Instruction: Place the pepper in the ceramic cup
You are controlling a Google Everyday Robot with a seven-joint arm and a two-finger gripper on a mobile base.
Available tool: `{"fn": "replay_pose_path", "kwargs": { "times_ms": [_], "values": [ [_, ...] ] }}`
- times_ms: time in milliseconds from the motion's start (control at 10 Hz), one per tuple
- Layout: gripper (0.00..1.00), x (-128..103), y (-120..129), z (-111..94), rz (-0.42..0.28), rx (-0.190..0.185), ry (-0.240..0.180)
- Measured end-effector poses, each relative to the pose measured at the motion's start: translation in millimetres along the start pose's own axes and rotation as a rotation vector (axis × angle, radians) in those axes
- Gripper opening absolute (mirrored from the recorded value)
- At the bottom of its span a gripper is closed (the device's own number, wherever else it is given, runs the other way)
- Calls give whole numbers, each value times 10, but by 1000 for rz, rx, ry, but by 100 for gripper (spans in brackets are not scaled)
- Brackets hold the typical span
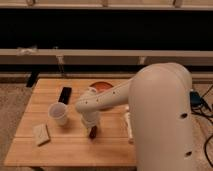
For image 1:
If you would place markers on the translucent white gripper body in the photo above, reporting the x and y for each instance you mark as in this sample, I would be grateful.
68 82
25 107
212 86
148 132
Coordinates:
90 120

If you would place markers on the orange bowl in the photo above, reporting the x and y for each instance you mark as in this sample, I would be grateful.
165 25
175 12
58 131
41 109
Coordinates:
101 86

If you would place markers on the wooden shelf rail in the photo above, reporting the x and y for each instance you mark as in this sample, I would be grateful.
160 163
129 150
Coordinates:
104 57

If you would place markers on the beige sponge block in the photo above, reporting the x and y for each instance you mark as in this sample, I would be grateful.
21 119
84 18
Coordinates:
41 135

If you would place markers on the black rectangular bar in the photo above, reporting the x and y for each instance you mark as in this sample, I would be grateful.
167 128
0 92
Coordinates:
65 95

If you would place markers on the white tube bottle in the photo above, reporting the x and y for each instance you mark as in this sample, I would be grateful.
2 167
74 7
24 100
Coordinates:
128 124

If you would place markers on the dark red pepper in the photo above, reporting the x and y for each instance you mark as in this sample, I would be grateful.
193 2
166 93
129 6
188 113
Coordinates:
93 132

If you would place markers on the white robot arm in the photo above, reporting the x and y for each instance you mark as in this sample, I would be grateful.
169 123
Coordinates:
158 97

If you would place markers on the blue device with cables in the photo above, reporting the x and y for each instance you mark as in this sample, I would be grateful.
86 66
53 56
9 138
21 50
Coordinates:
197 103

